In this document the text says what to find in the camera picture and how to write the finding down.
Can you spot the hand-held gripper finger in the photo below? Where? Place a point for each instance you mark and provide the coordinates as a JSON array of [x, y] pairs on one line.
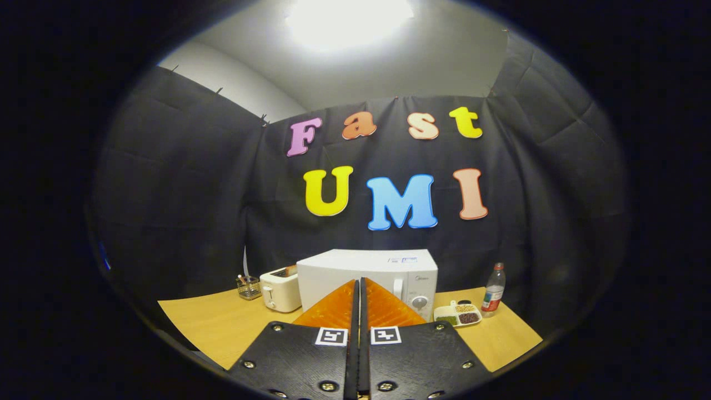
[[354, 355], [364, 355]]

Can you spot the white toaster oven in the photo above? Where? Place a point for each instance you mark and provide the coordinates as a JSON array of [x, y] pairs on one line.
[[344, 272]]

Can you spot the white bread toaster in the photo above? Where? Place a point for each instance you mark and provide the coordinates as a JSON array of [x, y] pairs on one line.
[[280, 294]]

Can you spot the white divided dish of beans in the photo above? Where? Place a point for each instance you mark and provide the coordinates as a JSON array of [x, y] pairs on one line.
[[458, 316]]

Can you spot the clear plastic water bottle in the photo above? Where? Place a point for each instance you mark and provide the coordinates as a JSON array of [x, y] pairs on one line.
[[492, 297]]

